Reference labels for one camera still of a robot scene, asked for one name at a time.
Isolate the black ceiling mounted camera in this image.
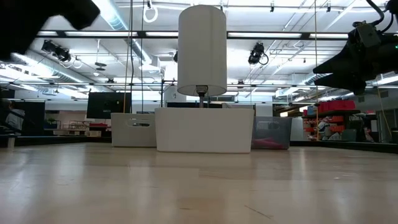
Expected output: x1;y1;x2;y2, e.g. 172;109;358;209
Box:
41;39;73;63
248;42;269;67

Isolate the grey plastic bin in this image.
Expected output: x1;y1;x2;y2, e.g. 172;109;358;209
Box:
111;112;157;148

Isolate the black hanging cable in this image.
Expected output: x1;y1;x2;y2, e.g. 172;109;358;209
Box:
128;0;135;113

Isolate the person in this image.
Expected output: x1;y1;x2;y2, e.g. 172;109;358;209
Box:
4;101;25;131

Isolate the white plastic bin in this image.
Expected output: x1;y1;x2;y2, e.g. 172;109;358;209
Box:
154;107;255;154

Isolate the white cylindrical lamp shade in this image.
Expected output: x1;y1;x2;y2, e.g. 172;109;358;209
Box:
177;4;228;109

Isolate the silver ventilation duct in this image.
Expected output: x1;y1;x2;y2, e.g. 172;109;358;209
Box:
0;51;94;94
303;73;323;86

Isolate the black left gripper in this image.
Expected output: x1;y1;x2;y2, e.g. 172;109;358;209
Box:
0;0;101;62

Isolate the pink highlighter marker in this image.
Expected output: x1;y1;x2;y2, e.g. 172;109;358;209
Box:
251;138;285;151

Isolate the large black monitor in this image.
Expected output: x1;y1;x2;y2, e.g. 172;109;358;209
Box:
86;91;132;119

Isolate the ceiling light rail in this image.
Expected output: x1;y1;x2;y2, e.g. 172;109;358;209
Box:
35;29;398;40

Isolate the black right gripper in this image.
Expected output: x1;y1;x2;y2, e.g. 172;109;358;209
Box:
313;35;398;96

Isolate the transparent smoky plastic bin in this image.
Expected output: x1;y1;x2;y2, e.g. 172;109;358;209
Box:
251;116;293;151

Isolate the shelf with red bins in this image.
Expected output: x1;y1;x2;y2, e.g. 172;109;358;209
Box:
302;99;362;141

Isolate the white cable loop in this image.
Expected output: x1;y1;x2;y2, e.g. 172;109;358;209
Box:
142;5;159;24

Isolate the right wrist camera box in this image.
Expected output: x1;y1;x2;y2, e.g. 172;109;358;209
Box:
348;21;382;49

